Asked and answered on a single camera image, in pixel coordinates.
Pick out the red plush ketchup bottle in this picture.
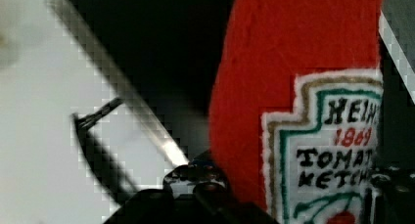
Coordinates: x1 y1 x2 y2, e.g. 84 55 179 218
209 0 383 224

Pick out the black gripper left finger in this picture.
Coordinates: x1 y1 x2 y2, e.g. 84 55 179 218
103 160 279 224

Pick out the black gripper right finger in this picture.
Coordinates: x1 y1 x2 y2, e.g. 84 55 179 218
362 166 415 224

